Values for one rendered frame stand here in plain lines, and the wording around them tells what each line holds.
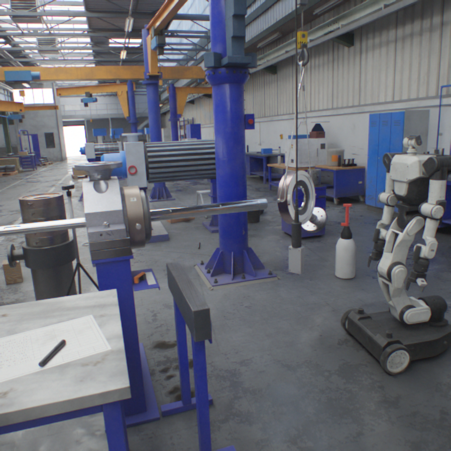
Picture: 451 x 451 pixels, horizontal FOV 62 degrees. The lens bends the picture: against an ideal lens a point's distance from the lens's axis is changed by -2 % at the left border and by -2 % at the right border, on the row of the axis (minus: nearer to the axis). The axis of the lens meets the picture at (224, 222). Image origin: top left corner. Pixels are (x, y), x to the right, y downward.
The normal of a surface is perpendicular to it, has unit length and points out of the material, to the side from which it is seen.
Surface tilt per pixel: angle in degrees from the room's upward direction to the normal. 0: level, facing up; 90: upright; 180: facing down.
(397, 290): 115
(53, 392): 0
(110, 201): 45
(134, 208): 63
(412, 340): 0
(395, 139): 90
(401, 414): 0
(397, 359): 90
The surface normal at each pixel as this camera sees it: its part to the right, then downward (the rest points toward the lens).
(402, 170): -0.98, 0.08
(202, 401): 0.31, 0.21
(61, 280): 0.69, 0.15
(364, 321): -0.04, -0.97
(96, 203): 0.19, -0.54
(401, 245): 0.15, 0.62
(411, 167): -0.56, 0.13
